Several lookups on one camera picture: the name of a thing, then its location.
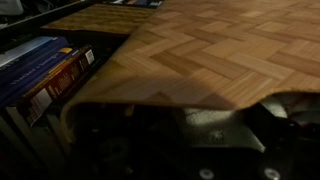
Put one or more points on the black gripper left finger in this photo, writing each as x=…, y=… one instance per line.
x=113, y=150

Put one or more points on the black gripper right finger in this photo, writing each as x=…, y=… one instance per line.
x=290, y=150

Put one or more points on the woven bamboo basket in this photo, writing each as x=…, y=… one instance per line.
x=100, y=18
x=216, y=50

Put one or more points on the dark red book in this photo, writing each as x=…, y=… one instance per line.
x=55, y=78

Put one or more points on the blue book yellow label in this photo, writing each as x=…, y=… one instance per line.
x=65, y=50

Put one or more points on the black cube bookshelf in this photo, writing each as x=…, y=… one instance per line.
x=110, y=38

